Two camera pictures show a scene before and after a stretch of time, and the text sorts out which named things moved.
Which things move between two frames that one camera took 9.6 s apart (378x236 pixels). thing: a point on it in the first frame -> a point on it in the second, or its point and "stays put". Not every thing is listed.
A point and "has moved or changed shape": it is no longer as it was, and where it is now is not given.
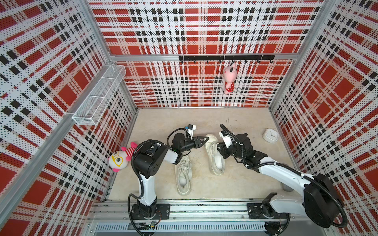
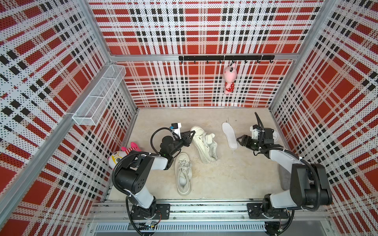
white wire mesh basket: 88,112 stays put
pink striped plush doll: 119,159 stays put
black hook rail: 233,58 stays put
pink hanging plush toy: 229,74 stays put
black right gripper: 223,151 -> 245,140
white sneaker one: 216,162 has moved or changed shape
